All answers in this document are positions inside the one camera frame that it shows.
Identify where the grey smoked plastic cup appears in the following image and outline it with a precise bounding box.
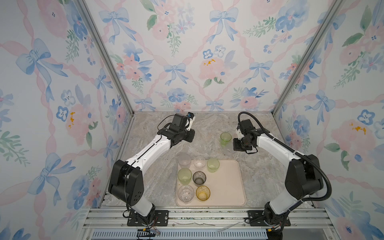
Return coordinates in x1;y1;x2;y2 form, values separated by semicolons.
193;171;207;185

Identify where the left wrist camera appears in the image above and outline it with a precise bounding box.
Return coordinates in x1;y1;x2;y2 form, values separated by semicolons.
186;112;195;127

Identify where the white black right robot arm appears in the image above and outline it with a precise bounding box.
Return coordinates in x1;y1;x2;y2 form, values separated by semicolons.
233;119;324;226

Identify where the aluminium corner post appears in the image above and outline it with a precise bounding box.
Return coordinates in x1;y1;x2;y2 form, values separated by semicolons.
271;0;345;117
74;0;134;117

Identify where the black corrugated cable conduit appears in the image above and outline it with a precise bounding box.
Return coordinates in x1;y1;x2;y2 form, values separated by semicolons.
237;111;333;202

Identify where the beige plastic tray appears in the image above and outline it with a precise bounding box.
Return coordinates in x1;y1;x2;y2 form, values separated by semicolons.
176;160;247;208

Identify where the aluminium corner post right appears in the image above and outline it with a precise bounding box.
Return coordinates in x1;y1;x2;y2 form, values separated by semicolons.
271;0;345;117

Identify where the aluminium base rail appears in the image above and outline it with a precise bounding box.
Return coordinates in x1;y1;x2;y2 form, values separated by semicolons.
78;207;340;240

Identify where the aluminium corner post left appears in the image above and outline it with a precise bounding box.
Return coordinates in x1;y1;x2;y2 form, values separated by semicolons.
74;0;134;117

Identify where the clear plastic cup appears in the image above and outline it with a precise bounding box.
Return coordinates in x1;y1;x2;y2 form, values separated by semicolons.
178;185;195;203
194;156;207;169
223;143;235;157
177;153;192;168

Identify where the light green plastic cup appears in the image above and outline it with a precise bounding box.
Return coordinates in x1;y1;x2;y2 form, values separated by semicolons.
178;168;192;185
207;158;220;173

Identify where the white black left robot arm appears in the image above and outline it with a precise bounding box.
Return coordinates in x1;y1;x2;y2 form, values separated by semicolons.
108;112;196;218

